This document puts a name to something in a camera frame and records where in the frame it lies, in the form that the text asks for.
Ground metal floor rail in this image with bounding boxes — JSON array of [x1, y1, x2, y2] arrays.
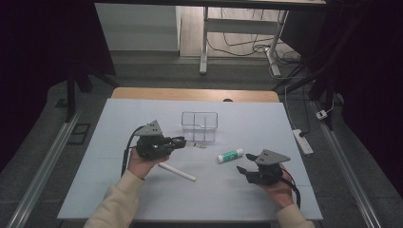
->
[[312, 101, 383, 228], [6, 108, 82, 228]]

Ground black tripod stand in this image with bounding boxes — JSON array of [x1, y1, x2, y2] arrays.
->
[[271, 18, 362, 131], [64, 61, 121, 124]]

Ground black plug with cable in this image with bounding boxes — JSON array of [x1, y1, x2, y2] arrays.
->
[[297, 85, 314, 138]]

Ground small white adapter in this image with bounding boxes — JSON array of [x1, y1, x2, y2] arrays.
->
[[315, 100, 336, 121]]

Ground black floor cables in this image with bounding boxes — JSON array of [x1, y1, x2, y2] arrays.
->
[[207, 9, 302, 66]]

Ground white green glue stick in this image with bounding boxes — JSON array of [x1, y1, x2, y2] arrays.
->
[[217, 147, 245, 164]]

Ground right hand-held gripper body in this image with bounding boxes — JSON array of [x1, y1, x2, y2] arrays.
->
[[244, 149, 292, 186]]

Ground person's right hand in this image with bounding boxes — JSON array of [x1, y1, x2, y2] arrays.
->
[[259, 163, 296, 210]]

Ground clear plastic organizer box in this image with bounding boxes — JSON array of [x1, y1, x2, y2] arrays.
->
[[181, 110, 220, 143]]

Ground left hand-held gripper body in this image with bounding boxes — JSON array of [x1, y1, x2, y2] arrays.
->
[[134, 120, 179, 161]]

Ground white power strip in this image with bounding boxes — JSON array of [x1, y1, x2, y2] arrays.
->
[[291, 128, 315, 156]]

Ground white pen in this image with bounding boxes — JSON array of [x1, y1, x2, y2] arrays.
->
[[157, 161, 198, 182]]

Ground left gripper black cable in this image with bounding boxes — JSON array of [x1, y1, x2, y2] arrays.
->
[[120, 125, 145, 177]]

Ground white cabinet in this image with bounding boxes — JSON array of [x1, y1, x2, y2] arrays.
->
[[94, 3, 182, 52]]

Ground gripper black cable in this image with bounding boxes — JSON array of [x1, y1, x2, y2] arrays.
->
[[120, 125, 145, 177], [278, 175, 302, 210]]

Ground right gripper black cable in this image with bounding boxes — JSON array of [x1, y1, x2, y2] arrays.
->
[[278, 175, 302, 210]]

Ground dark curtain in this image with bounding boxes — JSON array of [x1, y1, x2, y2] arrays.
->
[[279, 0, 403, 198], [0, 0, 117, 174]]

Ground white desk frame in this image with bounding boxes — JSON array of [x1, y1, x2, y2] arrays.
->
[[199, 6, 291, 77]]

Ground pale table cover sheet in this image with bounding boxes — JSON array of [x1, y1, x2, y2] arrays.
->
[[56, 98, 324, 222]]

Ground person's left hand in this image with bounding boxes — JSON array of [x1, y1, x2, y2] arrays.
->
[[127, 146, 171, 181]]

